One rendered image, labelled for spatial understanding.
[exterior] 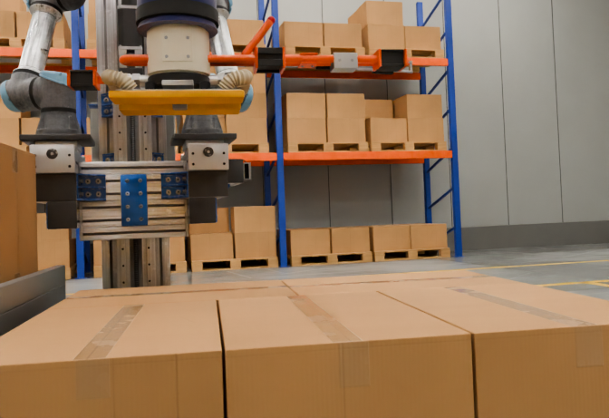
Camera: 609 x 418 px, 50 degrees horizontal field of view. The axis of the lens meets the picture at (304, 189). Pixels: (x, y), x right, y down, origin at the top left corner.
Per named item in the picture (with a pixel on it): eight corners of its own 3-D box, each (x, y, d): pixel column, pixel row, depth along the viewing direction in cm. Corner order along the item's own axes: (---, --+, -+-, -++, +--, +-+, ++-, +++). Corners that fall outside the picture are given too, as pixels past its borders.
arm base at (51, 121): (39, 140, 231) (38, 112, 231) (83, 140, 234) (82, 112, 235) (32, 135, 216) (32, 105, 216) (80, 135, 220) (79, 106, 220)
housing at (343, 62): (333, 67, 182) (333, 52, 182) (329, 72, 189) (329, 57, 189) (358, 67, 183) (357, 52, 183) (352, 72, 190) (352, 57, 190)
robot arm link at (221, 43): (209, 116, 245) (184, -8, 259) (242, 118, 254) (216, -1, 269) (227, 102, 236) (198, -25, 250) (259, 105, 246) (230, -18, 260)
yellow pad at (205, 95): (108, 98, 162) (108, 78, 162) (113, 104, 171) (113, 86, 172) (245, 97, 167) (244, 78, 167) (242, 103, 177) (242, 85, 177)
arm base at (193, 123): (180, 140, 243) (179, 113, 243) (220, 139, 247) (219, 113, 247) (182, 134, 228) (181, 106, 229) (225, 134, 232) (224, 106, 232)
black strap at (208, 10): (130, 13, 166) (130, -3, 167) (140, 37, 189) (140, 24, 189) (219, 14, 170) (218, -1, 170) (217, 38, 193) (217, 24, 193)
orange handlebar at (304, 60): (76, 63, 172) (76, 51, 172) (95, 86, 202) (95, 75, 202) (412, 64, 186) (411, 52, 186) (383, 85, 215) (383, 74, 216)
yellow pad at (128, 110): (118, 110, 180) (118, 92, 181) (123, 115, 190) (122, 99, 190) (240, 109, 185) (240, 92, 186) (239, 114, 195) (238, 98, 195)
